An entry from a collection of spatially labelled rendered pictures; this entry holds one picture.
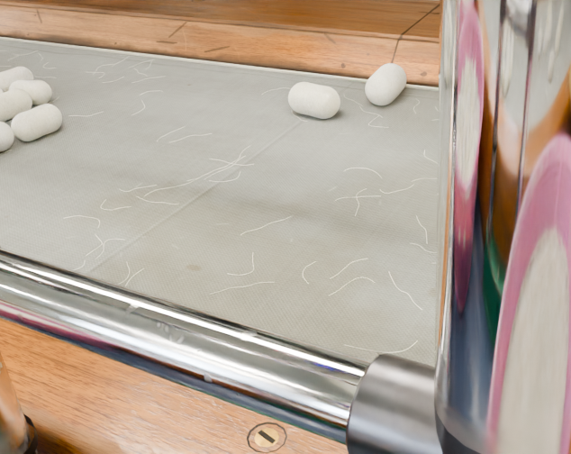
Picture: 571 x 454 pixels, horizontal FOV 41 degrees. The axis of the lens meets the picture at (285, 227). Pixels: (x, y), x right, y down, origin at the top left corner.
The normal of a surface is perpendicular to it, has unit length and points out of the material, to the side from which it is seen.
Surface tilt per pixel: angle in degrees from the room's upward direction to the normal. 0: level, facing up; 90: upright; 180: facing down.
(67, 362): 0
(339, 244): 0
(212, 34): 45
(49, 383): 0
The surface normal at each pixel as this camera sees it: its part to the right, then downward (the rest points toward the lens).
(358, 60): -0.42, -0.25
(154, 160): -0.09, -0.85
